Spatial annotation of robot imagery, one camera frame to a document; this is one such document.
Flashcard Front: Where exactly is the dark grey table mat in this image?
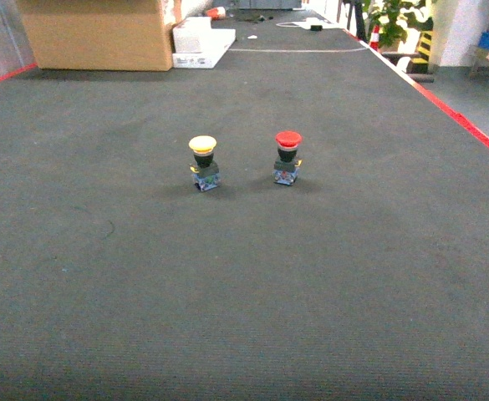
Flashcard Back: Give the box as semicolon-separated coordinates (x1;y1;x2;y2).
0;13;489;400

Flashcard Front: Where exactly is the large cardboard box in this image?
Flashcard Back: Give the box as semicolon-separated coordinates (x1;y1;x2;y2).
17;0;181;71

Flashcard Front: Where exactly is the white flat box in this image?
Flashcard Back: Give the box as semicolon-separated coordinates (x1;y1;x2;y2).
172;17;236;69

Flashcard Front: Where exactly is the yellow mushroom push button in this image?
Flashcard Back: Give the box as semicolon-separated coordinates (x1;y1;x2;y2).
188;135;221;192

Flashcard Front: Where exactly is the green potted plant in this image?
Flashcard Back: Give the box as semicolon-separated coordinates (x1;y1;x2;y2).
365;0;434;48

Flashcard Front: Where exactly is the red mushroom push button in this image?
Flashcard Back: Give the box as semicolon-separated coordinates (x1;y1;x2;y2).
273;130;303;186

